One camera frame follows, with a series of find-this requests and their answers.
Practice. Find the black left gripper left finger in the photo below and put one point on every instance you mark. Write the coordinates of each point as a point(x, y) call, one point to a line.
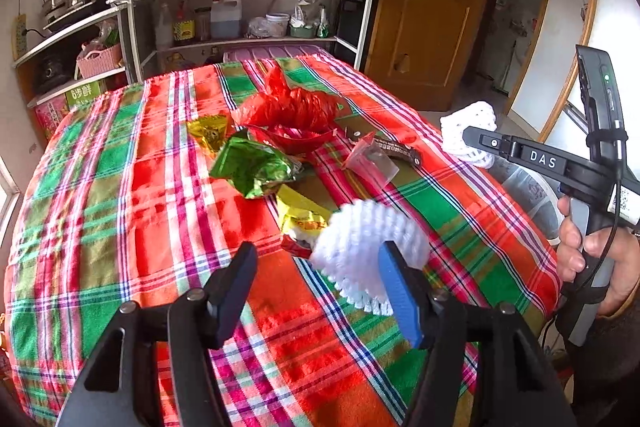
point(119, 386)

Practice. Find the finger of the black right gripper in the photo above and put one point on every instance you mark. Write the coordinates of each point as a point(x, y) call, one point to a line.
point(498, 144)

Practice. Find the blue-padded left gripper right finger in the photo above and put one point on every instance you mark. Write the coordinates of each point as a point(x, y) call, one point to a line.
point(515, 383)

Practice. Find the dark chocolate bar wrapper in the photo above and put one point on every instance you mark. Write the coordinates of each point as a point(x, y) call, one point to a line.
point(391, 148)

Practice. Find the white foam fruit net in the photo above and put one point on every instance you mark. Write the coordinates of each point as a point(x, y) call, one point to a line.
point(346, 251)

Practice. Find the red snack wrapper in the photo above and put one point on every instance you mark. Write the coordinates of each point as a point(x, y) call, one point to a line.
point(291, 141)

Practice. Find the red plastic bag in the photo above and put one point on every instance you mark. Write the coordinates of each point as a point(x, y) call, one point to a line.
point(281, 106)

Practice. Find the white trash bin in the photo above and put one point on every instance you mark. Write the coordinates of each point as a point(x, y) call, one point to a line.
point(533, 193)

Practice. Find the person's right hand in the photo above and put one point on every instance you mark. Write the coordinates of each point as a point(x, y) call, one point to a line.
point(624, 252)

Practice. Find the clear plastic wrapper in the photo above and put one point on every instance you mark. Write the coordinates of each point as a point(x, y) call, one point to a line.
point(370, 162)

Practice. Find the plaid tablecloth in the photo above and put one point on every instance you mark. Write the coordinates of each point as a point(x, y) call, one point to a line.
point(121, 207)

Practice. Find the yellow red snack packet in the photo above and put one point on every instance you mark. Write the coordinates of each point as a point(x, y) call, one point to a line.
point(301, 222)

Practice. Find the green foil snack wrapper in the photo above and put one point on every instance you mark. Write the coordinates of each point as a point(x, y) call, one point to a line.
point(254, 169)

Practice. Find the yellow foil wrapper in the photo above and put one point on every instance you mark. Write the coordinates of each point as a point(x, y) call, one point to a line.
point(210, 131)

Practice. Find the pink lidded storage box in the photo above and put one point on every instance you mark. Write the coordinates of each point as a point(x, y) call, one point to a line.
point(251, 53)

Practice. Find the green carton box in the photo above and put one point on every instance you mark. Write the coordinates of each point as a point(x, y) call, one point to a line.
point(85, 93)

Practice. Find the white oil jug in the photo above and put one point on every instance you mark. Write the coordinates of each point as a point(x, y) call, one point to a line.
point(225, 19)

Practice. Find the pink plastic basket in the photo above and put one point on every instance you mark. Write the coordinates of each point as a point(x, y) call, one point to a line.
point(96, 62)

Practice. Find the soy sauce bottle yellow label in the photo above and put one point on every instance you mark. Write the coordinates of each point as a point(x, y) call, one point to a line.
point(183, 27)

